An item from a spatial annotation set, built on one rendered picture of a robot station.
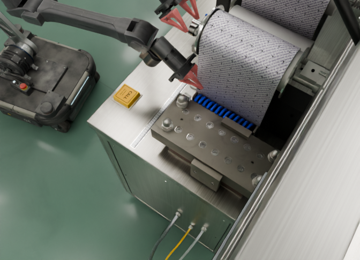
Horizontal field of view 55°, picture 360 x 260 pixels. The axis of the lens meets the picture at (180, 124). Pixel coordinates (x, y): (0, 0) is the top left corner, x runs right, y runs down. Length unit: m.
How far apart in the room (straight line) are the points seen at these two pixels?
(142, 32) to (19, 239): 1.50
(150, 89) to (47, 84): 1.04
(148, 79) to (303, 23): 0.59
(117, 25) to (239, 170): 0.56
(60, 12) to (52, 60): 1.19
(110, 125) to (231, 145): 0.44
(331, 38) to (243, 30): 0.70
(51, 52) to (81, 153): 0.68
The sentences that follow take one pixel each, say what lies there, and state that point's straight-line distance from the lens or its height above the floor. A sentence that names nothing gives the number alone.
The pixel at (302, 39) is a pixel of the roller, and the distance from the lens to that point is 1.05.
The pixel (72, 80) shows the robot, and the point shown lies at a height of 0.24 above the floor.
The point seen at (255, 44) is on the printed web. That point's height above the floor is 1.31.
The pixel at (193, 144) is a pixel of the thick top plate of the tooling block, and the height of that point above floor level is 1.03.
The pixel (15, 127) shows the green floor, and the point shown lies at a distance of 2.46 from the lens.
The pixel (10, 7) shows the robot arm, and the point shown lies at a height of 1.16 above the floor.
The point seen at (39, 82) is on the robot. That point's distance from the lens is 2.25.
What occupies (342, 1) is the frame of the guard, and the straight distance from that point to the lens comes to 0.49.
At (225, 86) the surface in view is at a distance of 1.02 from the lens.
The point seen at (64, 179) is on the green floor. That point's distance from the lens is 2.20.
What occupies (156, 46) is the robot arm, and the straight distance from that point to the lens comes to 1.06.
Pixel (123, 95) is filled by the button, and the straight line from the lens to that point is 1.27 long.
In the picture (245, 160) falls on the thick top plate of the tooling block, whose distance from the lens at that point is 1.04.
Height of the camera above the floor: 1.98
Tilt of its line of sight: 63 degrees down
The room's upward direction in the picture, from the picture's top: straight up
